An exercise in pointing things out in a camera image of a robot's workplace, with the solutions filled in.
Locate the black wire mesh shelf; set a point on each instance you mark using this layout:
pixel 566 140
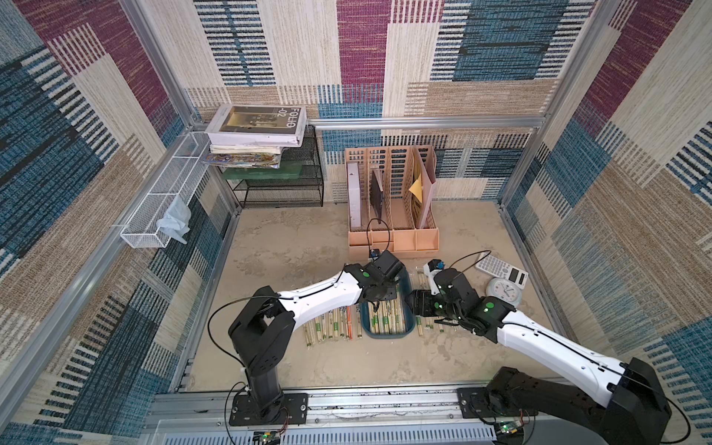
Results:
pixel 298 182

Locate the white round alarm clock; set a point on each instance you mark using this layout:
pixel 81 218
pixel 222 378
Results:
pixel 504 290

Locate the green folder on shelf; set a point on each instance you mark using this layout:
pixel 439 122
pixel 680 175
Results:
pixel 288 172

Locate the black notebook in organizer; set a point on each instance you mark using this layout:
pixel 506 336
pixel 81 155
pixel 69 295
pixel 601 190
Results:
pixel 376 191

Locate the white box in organizer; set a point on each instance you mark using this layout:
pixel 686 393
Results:
pixel 354 195

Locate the pink desktop file organizer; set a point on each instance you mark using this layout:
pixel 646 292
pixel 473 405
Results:
pixel 407 228

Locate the aluminium front rail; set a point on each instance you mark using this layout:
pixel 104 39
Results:
pixel 360 405

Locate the white calculator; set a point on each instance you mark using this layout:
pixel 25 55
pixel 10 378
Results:
pixel 498 268

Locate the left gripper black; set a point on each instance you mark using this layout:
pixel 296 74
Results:
pixel 393 286

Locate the chopsticks red print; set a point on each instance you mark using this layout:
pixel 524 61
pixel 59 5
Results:
pixel 349 325

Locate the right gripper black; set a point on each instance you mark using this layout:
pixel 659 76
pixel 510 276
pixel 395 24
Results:
pixel 425 303

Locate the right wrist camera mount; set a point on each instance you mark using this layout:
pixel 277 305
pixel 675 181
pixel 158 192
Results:
pixel 431 269

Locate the large white book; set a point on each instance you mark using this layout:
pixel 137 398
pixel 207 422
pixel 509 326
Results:
pixel 244 125

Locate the white wire wall basket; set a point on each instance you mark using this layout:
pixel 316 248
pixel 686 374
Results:
pixel 178 177

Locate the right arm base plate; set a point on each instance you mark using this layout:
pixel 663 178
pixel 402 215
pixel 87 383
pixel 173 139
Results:
pixel 475 402

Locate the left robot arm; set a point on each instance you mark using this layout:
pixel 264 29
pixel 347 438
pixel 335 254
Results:
pixel 261 332

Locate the yellow paper in organizer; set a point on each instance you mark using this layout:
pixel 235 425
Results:
pixel 416 189

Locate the teal plastic storage box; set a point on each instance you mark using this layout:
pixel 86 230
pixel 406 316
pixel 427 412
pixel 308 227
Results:
pixel 393 319

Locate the stack of colourful magazines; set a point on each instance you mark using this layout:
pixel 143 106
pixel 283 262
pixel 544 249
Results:
pixel 243 156

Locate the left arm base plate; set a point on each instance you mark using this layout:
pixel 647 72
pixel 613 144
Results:
pixel 291 409

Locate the crumpled white tissue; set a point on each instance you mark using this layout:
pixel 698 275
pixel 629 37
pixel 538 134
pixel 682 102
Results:
pixel 175 221

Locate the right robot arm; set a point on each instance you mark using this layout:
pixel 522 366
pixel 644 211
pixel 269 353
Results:
pixel 623 403

